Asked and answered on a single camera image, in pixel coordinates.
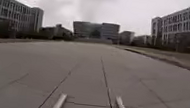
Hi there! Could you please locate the grey paved plaza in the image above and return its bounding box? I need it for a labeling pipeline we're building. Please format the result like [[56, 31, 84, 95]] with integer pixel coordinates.
[[0, 34, 190, 108]]

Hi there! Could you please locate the wide glass building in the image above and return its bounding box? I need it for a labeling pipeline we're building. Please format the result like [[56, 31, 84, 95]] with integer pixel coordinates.
[[71, 19, 121, 43]]

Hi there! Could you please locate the low building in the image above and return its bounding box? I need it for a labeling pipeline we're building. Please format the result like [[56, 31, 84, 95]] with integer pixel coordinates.
[[38, 22, 75, 40]]

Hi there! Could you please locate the pale multi-storey building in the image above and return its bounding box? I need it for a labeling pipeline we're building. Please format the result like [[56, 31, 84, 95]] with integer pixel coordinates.
[[148, 0, 190, 53], [0, 0, 46, 36]]

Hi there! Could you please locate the bare ground strip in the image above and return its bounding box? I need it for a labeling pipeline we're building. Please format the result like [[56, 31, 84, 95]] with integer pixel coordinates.
[[0, 35, 52, 51]]

